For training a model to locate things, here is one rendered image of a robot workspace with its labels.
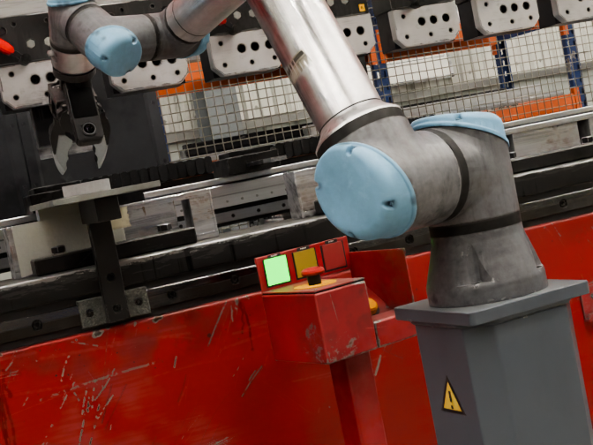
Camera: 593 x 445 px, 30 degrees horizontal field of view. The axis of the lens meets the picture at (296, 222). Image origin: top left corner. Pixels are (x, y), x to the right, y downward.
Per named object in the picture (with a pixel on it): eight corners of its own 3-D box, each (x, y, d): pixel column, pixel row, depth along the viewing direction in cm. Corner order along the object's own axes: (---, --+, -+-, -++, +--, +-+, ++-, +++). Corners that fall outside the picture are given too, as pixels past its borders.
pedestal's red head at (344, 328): (328, 365, 176) (306, 254, 175) (273, 361, 189) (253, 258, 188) (421, 334, 187) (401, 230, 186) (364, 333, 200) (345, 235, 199)
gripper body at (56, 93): (90, 105, 197) (87, 46, 189) (103, 131, 191) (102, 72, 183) (47, 111, 194) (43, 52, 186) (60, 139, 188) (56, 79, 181)
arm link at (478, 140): (540, 205, 139) (521, 99, 138) (471, 224, 130) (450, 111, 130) (469, 214, 148) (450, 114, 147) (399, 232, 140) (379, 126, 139)
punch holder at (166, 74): (114, 93, 205) (96, 4, 204) (105, 99, 212) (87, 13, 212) (191, 80, 210) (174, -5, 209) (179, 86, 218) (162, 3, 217)
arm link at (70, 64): (101, 50, 180) (52, 57, 177) (102, 74, 183) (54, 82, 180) (89, 27, 185) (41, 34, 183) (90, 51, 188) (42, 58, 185)
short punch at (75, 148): (41, 159, 203) (30, 108, 202) (39, 160, 205) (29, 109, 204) (94, 150, 206) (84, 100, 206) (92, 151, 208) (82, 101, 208)
